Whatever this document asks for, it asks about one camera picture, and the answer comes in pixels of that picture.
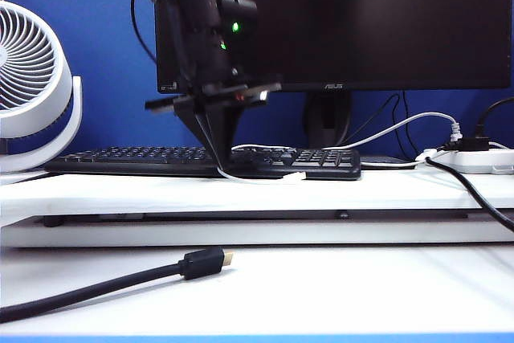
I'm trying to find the thick black HDMI cable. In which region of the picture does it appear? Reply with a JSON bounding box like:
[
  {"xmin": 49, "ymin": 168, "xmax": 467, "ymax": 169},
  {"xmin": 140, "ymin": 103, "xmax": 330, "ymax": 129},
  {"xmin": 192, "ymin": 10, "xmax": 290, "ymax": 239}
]
[{"xmin": 0, "ymin": 246, "xmax": 236, "ymax": 325}]

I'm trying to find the thick black power cord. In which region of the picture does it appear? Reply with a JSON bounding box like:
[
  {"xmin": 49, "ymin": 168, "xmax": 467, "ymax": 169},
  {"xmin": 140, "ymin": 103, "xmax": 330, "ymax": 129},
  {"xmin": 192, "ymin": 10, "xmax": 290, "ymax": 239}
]
[{"xmin": 424, "ymin": 156, "xmax": 514, "ymax": 235}]

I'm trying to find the white Type-C charging cable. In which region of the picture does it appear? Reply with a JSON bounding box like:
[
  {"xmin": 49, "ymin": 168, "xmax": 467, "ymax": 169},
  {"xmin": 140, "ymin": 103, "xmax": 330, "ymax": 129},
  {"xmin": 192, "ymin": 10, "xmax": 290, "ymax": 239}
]
[{"xmin": 215, "ymin": 142, "xmax": 430, "ymax": 184}]

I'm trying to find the black computer keyboard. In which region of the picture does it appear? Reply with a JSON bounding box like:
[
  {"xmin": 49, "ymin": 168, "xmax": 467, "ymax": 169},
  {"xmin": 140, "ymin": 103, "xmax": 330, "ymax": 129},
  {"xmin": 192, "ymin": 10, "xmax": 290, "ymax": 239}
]
[{"xmin": 43, "ymin": 145, "xmax": 363, "ymax": 182}]

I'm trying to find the black power adapter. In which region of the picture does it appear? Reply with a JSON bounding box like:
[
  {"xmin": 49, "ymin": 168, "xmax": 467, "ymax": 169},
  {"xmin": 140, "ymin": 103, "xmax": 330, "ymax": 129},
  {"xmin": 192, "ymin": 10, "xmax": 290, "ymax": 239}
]
[{"xmin": 441, "ymin": 136, "xmax": 492, "ymax": 152}]

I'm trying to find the white power strip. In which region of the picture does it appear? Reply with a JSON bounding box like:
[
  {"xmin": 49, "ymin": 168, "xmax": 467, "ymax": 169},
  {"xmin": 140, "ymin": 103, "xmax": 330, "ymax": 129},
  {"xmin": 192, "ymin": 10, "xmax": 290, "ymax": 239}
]
[{"xmin": 414, "ymin": 148, "xmax": 514, "ymax": 176}]

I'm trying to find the grey braided charging cable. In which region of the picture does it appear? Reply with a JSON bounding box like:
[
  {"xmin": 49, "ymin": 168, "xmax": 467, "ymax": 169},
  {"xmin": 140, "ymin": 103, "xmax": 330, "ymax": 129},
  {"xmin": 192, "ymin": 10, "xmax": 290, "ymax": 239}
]
[{"xmin": 322, "ymin": 112, "xmax": 462, "ymax": 150}]

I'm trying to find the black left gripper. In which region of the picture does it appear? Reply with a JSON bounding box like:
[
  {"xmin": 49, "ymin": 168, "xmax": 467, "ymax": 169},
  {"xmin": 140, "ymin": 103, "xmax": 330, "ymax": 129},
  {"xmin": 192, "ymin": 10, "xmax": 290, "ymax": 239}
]
[{"xmin": 144, "ymin": 81, "xmax": 283, "ymax": 169}]

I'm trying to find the white desk fan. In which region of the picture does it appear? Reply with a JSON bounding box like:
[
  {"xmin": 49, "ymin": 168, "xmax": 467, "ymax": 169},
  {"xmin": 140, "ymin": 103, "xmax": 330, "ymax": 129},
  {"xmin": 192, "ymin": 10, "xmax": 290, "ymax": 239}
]
[{"xmin": 0, "ymin": 0, "xmax": 84, "ymax": 174}]

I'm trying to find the black monitor stand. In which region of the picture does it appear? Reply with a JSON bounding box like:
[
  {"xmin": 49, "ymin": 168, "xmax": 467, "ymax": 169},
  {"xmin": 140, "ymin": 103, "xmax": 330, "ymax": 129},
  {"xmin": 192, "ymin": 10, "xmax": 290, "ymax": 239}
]
[{"xmin": 302, "ymin": 91, "xmax": 354, "ymax": 149}]

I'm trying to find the thin black cable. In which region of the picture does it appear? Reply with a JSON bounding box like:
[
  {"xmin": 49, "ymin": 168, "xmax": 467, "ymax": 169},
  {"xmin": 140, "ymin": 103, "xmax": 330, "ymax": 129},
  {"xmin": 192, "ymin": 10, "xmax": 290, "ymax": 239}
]
[
  {"xmin": 402, "ymin": 91, "xmax": 418, "ymax": 159},
  {"xmin": 347, "ymin": 92, "xmax": 402, "ymax": 144}
]

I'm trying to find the black ASUS monitor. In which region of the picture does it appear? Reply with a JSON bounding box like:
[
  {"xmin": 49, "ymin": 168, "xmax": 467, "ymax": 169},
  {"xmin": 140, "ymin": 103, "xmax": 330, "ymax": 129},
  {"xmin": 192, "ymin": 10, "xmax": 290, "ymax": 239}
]
[{"xmin": 154, "ymin": 0, "xmax": 514, "ymax": 94}]

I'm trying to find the black mouse pad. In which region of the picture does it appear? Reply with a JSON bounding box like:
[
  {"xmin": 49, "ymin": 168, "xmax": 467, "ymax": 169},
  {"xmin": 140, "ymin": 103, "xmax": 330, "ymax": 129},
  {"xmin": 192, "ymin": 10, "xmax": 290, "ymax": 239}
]
[{"xmin": 360, "ymin": 156, "xmax": 419, "ymax": 171}]

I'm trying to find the white desk riser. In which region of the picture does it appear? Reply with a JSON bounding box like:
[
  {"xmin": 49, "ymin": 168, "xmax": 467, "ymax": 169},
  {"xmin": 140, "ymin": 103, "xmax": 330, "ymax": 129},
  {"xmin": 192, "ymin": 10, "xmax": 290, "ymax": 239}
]
[{"xmin": 0, "ymin": 168, "xmax": 514, "ymax": 249}]

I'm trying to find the black plug cable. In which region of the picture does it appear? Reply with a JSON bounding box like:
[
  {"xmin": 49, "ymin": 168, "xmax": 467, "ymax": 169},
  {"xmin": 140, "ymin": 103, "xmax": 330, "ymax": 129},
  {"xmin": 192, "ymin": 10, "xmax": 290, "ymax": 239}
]
[{"xmin": 475, "ymin": 96, "xmax": 514, "ymax": 139}]

